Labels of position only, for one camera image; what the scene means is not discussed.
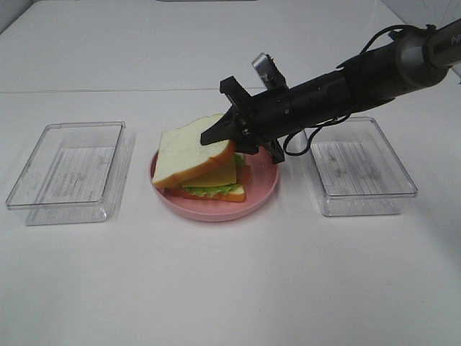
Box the bread slice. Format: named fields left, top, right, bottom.
left=152, top=113, right=236, bottom=189
left=180, top=184, right=246, bottom=203

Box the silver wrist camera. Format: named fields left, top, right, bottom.
left=251, top=53, right=288, bottom=90

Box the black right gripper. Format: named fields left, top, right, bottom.
left=200, top=76, right=290, bottom=164

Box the pink round plate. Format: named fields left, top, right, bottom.
left=153, top=148, right=279, bottom=222

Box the clear plastic tray right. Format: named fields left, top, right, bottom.
left=300, top=117, right=418, bottom=217

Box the brown bacon strip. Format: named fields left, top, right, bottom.
left=164, top=164, right=251, bottom=198

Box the clear plastic tray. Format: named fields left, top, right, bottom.
left=300, top=117, right=418, bottom=217
left=6, top=121, right=134, bottom=226

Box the clear plastic tray left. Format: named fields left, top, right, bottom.
left=6, top=121, right=134, bottom=226

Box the green lettuce leaf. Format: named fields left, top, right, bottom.
left=179, top=153, right=251, bottom=198

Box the yellow cheese slice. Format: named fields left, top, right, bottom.
left=180, top=159, right=237, bottom=187

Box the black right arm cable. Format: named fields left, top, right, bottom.
left=282, top=24, right=439, bottom=158

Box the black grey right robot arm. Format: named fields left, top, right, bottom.
left=200, top=20, right=460, bottom=164

